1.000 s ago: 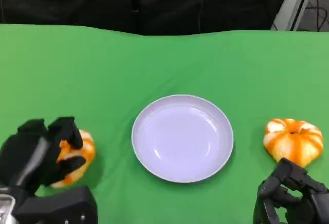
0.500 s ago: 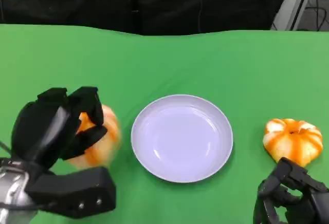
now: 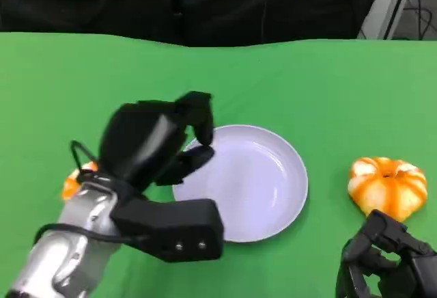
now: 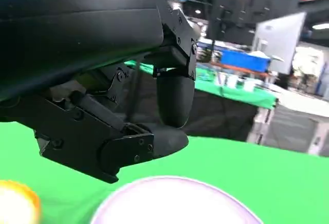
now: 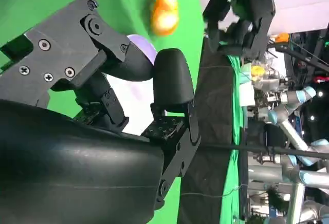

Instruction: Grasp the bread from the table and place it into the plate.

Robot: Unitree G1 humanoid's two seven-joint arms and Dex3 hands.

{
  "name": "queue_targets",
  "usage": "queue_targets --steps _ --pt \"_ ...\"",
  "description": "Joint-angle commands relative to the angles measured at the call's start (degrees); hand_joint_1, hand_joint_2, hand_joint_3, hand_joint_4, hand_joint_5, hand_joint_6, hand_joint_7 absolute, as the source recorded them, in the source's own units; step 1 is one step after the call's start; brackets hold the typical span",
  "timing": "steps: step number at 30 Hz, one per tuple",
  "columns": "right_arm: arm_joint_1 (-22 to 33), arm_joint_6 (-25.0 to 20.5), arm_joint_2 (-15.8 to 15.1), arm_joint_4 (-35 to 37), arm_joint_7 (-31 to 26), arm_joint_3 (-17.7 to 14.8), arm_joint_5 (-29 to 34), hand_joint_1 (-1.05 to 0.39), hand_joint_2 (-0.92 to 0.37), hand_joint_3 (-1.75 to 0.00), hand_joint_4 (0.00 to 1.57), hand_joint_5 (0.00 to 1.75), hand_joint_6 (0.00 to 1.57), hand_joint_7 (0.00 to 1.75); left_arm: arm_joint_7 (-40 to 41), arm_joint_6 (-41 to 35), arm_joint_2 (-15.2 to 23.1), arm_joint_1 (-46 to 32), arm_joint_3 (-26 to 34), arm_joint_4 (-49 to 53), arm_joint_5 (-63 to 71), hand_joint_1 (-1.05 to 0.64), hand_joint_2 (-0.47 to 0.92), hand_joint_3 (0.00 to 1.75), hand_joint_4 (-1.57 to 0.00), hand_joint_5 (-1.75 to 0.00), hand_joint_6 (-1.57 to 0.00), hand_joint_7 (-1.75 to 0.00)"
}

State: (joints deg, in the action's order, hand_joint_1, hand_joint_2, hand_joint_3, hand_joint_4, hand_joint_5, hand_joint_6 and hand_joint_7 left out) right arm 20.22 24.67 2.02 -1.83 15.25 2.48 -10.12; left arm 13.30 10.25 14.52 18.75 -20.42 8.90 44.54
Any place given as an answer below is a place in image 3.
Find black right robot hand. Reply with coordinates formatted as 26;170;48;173
336;208;437;298

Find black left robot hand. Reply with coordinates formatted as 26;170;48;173
97;90;216;189

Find orange white toy bread roll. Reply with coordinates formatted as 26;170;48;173
347;157;428;223
61;161;100;202

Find lilac plate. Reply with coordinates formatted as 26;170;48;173
171;124;309;243

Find black backdrop curtain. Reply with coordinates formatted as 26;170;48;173
0;0;392;48

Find green table cloth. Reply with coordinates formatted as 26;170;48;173
0;31;437;298

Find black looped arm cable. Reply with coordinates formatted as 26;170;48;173
70;140;100;180

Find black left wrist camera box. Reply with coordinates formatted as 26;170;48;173
111;198;225;263

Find black long arm cable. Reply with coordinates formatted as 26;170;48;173
33;222;151;245

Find black floor cable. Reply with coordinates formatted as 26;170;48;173
402;5;434;40

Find grey metal frame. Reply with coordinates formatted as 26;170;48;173
357;0;426;40

